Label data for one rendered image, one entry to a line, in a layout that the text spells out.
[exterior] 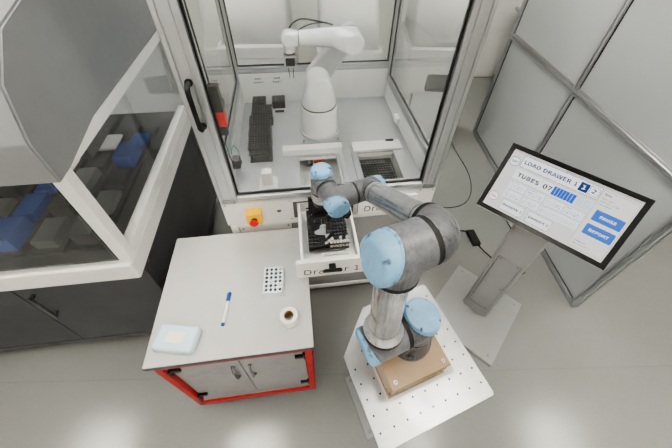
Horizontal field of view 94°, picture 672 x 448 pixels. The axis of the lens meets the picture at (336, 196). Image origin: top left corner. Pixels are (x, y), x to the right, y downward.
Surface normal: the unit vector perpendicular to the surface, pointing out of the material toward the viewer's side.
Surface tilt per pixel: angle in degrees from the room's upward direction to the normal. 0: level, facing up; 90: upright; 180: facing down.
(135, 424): 0
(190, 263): 0
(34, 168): 90
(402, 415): 0
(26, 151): 90
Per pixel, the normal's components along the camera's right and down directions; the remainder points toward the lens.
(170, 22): 0.13, 0.72
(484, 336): -0.01, -0.67
